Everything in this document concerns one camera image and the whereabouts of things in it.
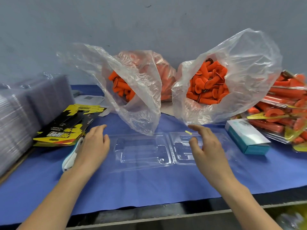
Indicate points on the person's right hand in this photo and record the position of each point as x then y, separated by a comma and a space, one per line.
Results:
211, 160

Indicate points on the person's left hand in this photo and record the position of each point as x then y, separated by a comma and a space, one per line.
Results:
93, 148

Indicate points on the teal hand stapler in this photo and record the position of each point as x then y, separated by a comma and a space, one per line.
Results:
68, 161

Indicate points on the stack of clear blister shells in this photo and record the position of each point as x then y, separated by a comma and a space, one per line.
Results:
24, 117

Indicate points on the person's left forearm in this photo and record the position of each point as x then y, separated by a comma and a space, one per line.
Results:
57, 203

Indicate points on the person's right forearm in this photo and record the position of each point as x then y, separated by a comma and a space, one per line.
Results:
249, 206

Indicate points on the stack of yellow black cards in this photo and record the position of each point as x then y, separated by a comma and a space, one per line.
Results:
69, 124

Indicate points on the small yellow scrap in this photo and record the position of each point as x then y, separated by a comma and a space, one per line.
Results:
188, 132

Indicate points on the teal white cardboard box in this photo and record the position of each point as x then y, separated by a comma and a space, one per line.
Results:
247, 136

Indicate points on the white printed paper sheet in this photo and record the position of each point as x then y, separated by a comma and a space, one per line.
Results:
88, 99

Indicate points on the clear plastic bottle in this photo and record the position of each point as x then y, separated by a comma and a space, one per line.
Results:
290, 220

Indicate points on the large clear plastic bag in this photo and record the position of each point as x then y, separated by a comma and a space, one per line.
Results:
259, 55

